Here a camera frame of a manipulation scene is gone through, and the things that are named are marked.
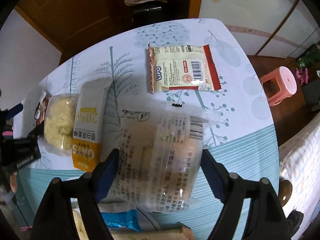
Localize wooden bedpost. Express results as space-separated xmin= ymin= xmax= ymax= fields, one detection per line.
xmin=280 ymin=178 xmax=293 ymax=208

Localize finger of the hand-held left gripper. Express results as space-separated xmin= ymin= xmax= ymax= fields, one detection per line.
xmin=27 ymin=123 xmax=46 ymax=141
xmin=4 ymin=103 xmax=24 ymax=121

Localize clear bread bun packet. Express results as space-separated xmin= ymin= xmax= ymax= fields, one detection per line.
xmin=107 ymin=102 xmax=218 ymax=215

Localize blue snack packet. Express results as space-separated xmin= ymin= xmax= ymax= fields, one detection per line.
xmin=101 ymin=210 xmax=143 ymax=232

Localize white yellow oat bar packet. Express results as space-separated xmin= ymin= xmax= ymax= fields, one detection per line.
xmin=72 ymin=78 xmax=113 ymax=173

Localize floral wardrobe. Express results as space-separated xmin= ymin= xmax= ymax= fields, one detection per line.
xmin=189 ymin=0 xmax=320 ymax=58

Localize plaid bed sheet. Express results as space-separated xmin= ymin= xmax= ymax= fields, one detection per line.
xmin=278 ymin=119 xmax=320 ymax=221

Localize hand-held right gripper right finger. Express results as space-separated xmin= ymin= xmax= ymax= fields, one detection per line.
xmin=201 ymin=149 xmax=287 ymax=240

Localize pink plastic stool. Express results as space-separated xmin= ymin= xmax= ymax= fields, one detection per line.
xmin=259 ymin=66 xmax=298 ymax=107

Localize person's left hand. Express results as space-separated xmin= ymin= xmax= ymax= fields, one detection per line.
xmin=8 ymin=172 xmax=18 ymax=198

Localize yellow puffed cake packet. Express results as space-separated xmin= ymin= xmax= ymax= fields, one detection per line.
xmin=43 ymin=93 xmax=81 ymax=157

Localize pink toy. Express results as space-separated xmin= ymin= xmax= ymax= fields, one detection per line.
xmin=295 ymin=67 xmax=309 ymax=83

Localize wooden door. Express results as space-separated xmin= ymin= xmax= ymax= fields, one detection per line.
xmin=14 ymin=0 xmax=121 ymax=53

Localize green bag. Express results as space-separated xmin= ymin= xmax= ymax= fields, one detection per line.
xmin=296 ymin=44 xmax=320 ymax=68

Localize printed tablecloth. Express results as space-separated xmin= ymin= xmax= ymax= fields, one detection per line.
xmin=12 ymin=17 xmax=280 ymax=240

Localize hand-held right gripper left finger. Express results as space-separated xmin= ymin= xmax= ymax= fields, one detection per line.
xmin=29 ymin=148 xmax=121 ymax=240

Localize black box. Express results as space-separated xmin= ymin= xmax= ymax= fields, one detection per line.
xmin=132 ymin=1 xmax=166 ymax=18

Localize cream rusk packet red edges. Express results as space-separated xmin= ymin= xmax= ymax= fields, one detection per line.
xmin=146 ymin=42 xmax=223 ymax=95

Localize brown cartoon snack packet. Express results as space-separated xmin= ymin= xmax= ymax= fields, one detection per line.
xmin=23 ymin=90 xmax=52 ymax=141

